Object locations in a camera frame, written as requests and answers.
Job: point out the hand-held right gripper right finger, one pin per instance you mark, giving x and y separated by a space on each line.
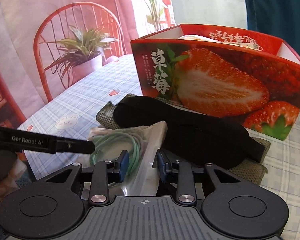
162 165

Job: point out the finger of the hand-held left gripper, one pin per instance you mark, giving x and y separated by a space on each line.
75 146

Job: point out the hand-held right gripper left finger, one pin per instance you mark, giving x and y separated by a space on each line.
123 166

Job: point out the grey knitted cloth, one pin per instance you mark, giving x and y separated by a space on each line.
105 120

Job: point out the black pouch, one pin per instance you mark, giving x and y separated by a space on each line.
190 135

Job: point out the red strawberry print box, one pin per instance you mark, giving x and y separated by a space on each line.
215 85

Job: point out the person's left hand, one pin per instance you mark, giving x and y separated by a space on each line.
5 180

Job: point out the blue checked tablecloth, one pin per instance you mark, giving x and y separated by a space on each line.
90 87

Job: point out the pink printed backdrop cloth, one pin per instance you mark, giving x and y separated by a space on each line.
20 30

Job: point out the white orange packet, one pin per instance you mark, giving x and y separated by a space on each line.
192 37

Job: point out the blue curtain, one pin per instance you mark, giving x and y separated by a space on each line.
270 2

